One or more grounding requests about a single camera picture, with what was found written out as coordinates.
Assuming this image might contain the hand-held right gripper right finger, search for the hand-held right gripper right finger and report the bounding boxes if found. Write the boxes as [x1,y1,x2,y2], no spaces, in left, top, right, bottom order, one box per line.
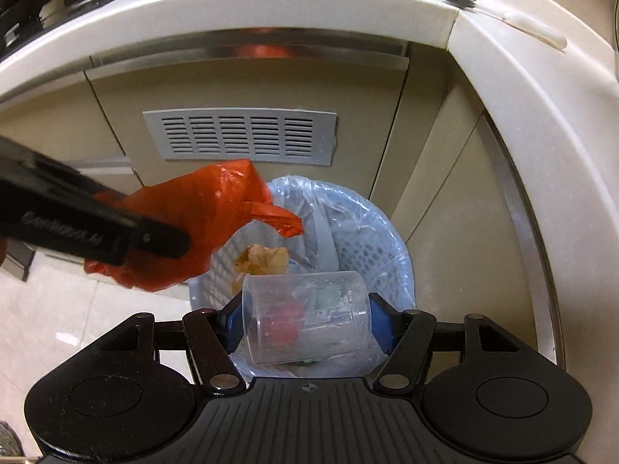
[370,292,522,394]

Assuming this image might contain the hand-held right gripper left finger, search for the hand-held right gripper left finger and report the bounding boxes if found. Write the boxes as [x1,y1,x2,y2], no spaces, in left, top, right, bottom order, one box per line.
[94,294,247,396]

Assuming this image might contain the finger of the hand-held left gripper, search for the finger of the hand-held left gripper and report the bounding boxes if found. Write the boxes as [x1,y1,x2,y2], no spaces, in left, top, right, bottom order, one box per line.
[0,135,127,212]
[109,210,190,260]

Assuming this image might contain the clear plastic cup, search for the clear plastic cup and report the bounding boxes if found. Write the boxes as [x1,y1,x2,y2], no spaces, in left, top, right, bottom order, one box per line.
[240,271,373,367]

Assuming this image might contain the orange plastic bag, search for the orange plastic bag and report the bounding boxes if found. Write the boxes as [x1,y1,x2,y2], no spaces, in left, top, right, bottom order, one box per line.
[84,158,305,293]

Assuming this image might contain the beige snack pieces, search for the beige snack pieces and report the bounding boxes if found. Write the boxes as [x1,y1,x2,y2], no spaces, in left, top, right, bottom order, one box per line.
[235,244,291,281]

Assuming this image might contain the blue mesh trash bin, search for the blue mesh trash bin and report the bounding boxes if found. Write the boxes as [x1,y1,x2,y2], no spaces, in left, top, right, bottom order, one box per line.
[188,175,418,380]

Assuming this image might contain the white toothbrush black bristles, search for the white toothbrush black bristles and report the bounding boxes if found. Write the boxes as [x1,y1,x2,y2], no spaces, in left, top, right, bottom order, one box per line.
[443,0,568,53]

